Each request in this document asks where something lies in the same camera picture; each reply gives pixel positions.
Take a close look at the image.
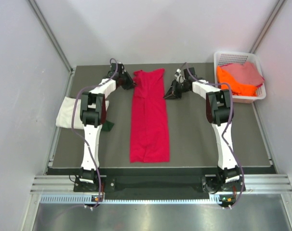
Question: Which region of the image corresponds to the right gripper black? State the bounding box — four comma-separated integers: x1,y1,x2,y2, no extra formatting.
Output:
163,79,190,100

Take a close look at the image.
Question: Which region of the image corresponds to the crimson red t-shirt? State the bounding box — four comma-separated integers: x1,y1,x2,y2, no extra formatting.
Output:
130,68,170,163

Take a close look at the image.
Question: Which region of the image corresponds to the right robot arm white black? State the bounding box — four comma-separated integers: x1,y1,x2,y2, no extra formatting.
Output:
164,68,243,194

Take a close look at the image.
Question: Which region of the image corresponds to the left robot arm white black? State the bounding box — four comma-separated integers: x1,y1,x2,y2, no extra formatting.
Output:
76,62,136,193

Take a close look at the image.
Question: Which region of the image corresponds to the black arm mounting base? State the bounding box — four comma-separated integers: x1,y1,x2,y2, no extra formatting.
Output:
46,166,276,192

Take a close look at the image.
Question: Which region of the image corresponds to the folded dark green t-shirt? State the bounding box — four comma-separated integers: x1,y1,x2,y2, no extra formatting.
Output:
102,120,115,132

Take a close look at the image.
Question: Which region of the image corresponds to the dark grey table mat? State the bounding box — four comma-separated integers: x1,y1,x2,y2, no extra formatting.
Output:
53,63,271,168

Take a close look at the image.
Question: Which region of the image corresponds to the white plastic basket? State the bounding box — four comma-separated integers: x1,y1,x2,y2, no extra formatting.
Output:
213,51,266,103

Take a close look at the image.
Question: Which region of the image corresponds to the orange t-shirt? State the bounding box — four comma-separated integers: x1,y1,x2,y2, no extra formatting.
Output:
216,66,257,97

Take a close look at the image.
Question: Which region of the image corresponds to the folded white t-shirt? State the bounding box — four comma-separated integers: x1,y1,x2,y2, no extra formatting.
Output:
55,96,110,129

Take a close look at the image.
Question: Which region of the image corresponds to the pink t-shirt in basket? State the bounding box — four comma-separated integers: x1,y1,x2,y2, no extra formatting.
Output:
220,62,265,87

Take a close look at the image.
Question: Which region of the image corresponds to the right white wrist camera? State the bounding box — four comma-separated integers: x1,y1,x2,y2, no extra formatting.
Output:
174,69,185,84

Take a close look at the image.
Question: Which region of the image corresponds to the grey slotted cable duct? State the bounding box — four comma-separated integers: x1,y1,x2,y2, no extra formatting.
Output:
40,194,232,205

